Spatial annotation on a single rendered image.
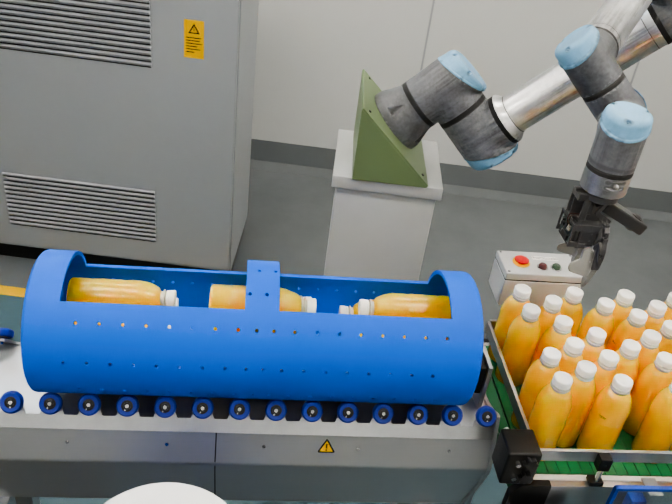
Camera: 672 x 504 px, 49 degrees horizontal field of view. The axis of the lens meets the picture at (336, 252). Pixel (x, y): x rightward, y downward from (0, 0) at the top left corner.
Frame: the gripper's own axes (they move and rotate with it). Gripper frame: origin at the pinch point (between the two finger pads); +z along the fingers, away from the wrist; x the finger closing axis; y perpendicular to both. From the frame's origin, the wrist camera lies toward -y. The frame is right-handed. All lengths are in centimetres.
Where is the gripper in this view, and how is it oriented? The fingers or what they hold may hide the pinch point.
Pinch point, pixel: (581, 272)
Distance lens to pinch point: 166.7
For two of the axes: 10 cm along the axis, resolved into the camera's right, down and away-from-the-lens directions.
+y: -9.9, -0.6, -1.2
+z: -1.1, 8.2, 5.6
